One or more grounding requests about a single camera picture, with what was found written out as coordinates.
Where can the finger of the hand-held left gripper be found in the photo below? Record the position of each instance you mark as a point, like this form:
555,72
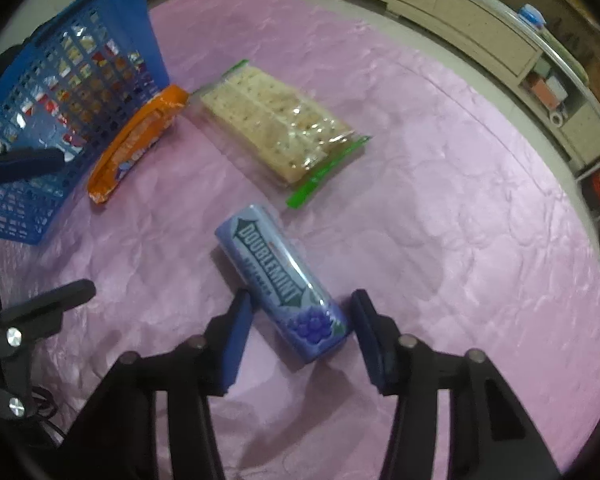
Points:
25,164
50,302

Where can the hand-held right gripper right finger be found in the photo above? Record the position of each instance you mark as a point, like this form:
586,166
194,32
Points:
372,347

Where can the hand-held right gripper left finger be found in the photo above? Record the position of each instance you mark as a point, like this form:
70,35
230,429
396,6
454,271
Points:
237,345

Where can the silver and red snack pouch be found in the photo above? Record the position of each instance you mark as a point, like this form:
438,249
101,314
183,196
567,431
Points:
50,110

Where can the purple gum canister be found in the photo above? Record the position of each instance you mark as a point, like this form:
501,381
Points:
280,280

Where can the orange snack packet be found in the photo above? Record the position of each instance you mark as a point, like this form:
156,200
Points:
130,150

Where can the yellow snack packet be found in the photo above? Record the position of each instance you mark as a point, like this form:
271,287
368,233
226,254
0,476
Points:
105,80

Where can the blue plastic basket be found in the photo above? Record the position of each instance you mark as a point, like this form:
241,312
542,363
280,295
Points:
130,10

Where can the clear cracker packet green ends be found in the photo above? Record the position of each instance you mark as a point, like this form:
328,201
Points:
270,120

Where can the white tape roll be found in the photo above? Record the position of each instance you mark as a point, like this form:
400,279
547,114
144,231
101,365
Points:
557,118

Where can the orange box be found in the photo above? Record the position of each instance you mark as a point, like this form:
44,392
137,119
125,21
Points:
547,90

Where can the cream tv cabinet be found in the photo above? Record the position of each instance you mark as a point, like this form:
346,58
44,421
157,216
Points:
455,5

